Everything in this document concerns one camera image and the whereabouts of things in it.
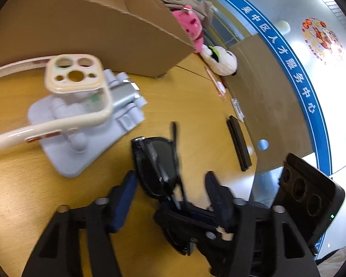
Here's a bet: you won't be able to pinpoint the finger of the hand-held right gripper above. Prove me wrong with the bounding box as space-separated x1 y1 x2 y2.
192 231 243 277
153 200 220 239

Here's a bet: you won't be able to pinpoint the small white packet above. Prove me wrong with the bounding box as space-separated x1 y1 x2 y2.
231 98 246 122

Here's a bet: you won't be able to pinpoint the black rectangular bar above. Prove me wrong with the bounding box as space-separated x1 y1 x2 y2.
226 115 252 172

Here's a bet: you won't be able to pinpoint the silver charger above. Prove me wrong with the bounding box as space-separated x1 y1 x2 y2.
111 76 142 110

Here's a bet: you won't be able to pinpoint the red round window sticker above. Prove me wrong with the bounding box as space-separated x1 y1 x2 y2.
301 17 344 65

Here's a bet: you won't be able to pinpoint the pink strawberry plush toy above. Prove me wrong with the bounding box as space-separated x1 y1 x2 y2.
171 6 205 54

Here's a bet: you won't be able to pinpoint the torn cardboard box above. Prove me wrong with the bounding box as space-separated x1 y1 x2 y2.
0 0 198 78

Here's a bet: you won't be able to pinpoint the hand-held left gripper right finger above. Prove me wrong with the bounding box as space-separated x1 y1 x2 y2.
205 171 320 277

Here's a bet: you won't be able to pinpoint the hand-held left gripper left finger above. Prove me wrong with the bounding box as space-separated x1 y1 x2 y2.
21 170 138 277

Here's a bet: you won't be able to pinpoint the blue wall banner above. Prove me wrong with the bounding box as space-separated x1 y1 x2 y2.
203 0 333 177

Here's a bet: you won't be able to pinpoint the brown wooden panel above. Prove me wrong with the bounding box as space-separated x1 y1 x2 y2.
223 33 314 175

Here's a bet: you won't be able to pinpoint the cream phone case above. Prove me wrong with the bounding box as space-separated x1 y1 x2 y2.
0 54 113 155

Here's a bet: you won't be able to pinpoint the white panda plush toy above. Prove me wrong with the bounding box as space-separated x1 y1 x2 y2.
200 45 239 77

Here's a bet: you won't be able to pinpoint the black sunglasses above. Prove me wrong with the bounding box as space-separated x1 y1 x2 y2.
132 121 195 256

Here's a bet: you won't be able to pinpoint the white plastic tray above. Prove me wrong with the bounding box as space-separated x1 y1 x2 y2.
27 69 148 179

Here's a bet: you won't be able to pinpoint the beige cloth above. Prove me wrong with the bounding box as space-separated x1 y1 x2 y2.
161 0 214 25

